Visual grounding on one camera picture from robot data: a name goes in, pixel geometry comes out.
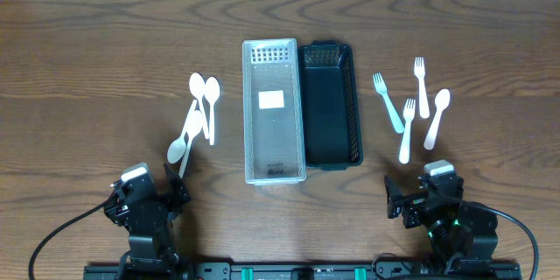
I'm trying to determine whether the white plastic spoon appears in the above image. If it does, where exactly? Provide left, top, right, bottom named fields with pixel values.
left=189, top=73, right=209, bottom=139
left=178, top=109, right=203, bottom=178
left=205, top=77, right=221, bottom=145
left=423, top=88, right=451, bottom=151
left=167, top=100, right=197, bottom=164

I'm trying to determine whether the white plastic fork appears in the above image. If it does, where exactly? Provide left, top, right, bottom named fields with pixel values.
left=413, top=57, right=430, bottom=119
left=398, top=98, right=416, bottom=165

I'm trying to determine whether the light teal plastic fork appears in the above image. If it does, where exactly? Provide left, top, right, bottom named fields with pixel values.
left=373, top=73, right=404, bottom=134

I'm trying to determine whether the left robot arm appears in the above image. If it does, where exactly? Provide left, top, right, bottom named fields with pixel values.
left=103, top=163, right=190, bottom=274

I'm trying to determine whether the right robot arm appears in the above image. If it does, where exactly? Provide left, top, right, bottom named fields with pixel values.
left=384, top=171, right=498, bottom=275

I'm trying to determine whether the black plastic basket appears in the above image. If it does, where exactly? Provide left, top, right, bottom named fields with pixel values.
left=298, top=40, right=363, bottom=171

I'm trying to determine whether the clear plastic basket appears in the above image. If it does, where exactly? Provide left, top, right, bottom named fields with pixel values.
left=242, top=38, right=306, bottom=186

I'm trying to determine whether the white label sticker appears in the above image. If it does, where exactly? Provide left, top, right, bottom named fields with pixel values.
left=258, top=90, right=285, bottom=109

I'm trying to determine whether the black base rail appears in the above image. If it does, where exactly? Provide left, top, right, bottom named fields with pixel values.
left=83, top=260, right=522, bottom=280

